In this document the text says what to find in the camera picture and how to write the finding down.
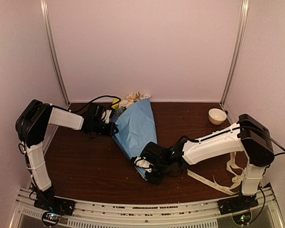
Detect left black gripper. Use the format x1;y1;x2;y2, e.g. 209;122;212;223
93;120;119;136

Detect blue wrapping paper sheet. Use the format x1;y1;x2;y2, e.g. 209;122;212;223
112;99;159;182

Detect cream printed ribbon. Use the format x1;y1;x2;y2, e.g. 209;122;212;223
186;152;247;196

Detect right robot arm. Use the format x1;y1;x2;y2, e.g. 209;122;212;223
133;114;285;210

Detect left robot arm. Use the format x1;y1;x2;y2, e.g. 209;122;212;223
15;99;118;211

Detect plain white bowl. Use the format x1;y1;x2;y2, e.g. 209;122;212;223
208;108;227;125

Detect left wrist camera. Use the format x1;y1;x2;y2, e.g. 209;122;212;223
101;109;114;124

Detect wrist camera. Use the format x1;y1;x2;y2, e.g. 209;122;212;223
101;109;114;124
131;156;153;172

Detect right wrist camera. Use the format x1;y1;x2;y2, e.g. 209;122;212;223
131;156;153;172

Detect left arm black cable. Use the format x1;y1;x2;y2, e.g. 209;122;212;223
71;95;122;114

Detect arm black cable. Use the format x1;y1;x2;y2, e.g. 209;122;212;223
71;95;122;114
237;121;285;157

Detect front aluminium rail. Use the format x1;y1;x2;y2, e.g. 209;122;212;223
7;187;285;228

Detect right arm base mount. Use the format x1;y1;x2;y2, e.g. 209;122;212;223
218;196;258;215

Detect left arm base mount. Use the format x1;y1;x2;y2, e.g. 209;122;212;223
34;197;76;216

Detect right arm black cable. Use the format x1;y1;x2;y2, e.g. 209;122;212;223
237;121;285;157

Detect left aluminium frame post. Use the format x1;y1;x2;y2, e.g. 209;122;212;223
40;0;70;107

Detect aluminium frame post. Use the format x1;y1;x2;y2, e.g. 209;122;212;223
40;0;70;107
220;0;249;107

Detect right aluminium frame post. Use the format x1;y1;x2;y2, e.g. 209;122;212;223
220;0;249;107

